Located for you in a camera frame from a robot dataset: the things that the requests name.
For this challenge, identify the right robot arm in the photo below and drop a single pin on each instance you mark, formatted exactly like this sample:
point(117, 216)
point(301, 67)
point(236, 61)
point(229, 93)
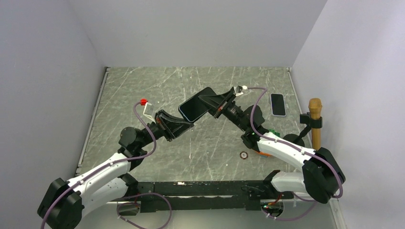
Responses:
point(319, 175)

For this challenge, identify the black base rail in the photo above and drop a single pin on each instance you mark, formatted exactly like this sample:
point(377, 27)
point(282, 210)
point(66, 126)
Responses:
point(202, 195)

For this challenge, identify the orange curved toy track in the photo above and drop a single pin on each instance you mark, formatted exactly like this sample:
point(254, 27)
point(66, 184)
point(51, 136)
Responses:
point(263, 154)

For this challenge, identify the brown microphone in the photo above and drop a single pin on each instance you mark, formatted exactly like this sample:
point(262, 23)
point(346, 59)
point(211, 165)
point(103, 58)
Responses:
point(315, 107)

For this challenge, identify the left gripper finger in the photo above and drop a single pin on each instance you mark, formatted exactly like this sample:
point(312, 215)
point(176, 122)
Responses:
point(177, 131)
point(176, 121)

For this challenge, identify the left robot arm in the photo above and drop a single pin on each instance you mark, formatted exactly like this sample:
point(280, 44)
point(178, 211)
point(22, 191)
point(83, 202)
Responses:
point(66, 202)

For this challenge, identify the small round brown coin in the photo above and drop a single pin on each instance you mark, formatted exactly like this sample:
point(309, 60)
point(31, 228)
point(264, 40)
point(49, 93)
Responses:
point(243, 155)

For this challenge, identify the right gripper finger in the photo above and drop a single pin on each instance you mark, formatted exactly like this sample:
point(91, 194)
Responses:
point(214, 109)
point(205, 99)

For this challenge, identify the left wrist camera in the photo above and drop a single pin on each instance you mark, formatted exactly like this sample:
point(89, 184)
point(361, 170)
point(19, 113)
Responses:
point(148, 109)

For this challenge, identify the green toy brick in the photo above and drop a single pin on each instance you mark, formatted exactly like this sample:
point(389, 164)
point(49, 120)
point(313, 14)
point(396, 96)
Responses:
point(275, 132)

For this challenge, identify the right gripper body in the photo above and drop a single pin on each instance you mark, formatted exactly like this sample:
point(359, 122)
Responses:
point(228, 105)

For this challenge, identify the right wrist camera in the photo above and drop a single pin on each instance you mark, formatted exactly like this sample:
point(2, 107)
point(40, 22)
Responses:
point(239, 90)

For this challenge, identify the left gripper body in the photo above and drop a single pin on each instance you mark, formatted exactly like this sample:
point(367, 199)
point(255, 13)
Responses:
point(160, 123)

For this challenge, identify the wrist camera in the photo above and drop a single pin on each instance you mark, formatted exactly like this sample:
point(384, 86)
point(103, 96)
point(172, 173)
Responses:
point(239, 90)
point(148, 109)

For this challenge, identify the black smartphone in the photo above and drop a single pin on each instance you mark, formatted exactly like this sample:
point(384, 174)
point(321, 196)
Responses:
point(193, 108)

